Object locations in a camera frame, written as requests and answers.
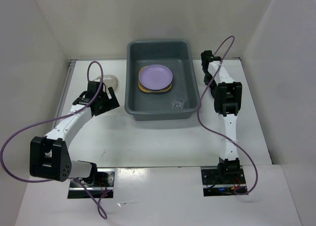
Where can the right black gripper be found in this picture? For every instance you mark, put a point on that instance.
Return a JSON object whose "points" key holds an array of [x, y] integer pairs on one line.
{"points": [[206, 80]]}

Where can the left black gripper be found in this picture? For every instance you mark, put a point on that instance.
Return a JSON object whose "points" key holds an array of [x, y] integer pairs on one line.
{"points": [[112, 103]]}

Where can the clear square small dish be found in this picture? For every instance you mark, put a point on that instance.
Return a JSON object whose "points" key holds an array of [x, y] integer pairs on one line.
{"points": [[110, 81]]}

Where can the woven bamboo square tray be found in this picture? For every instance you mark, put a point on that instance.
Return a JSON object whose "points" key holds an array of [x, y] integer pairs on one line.
{"points": [[143, 89]]}

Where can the clear plastic cup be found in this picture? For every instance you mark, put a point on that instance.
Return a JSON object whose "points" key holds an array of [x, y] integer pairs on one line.
{"points": [[178, 100]]}

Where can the purple round plate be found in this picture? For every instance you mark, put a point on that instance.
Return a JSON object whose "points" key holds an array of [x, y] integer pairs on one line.
{"points": [[155, 77]]}

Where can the black round plate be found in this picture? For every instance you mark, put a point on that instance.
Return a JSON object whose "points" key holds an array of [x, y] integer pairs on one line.
{"points": [[213, 91]]}

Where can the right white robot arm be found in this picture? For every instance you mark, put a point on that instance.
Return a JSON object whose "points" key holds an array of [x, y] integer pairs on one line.
{"points": [[226, 93]]}

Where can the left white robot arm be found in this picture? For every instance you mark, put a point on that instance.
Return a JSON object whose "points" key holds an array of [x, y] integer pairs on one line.
{"points": [[49, 155]]}

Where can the grey plastic bin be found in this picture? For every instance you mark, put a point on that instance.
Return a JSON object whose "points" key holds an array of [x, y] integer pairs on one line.
{"points": [[176, 55]]}

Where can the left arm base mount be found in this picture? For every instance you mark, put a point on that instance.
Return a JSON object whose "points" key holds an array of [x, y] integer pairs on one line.
{"points": [[103, 185]]}

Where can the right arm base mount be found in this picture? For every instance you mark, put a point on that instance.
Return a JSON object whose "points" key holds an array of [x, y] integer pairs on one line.
{"points": [[213, 185]]}

